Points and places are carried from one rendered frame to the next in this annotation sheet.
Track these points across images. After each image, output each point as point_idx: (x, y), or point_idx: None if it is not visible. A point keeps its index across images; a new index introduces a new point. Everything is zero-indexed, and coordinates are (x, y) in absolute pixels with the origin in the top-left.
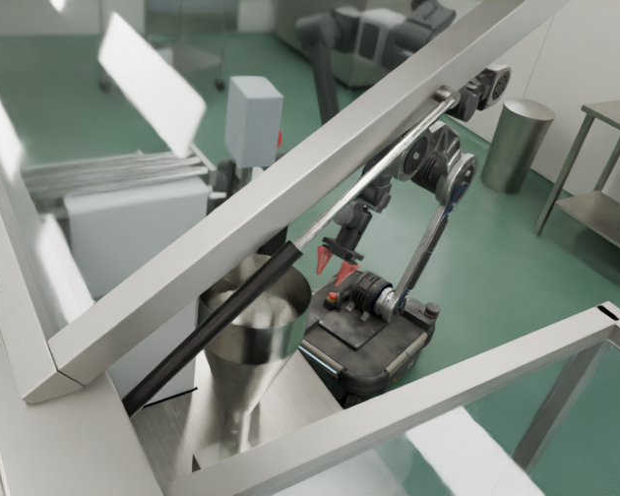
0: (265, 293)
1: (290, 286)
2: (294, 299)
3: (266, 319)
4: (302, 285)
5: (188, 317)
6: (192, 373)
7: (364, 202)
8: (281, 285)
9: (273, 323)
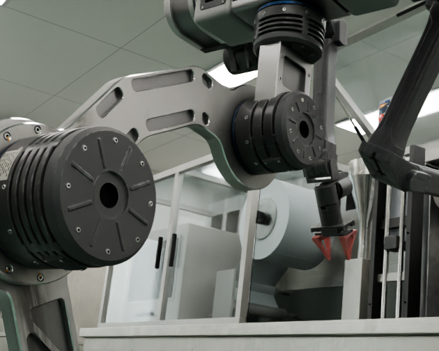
0: (366, 175)
1: (357, 166)
2: (355, 170)
3: (364, 184)
4: (353, 163)
5: (425, 258)
6: (419, 315)
7: (325, 178)
8: (361, 168)
9: (361, 185)
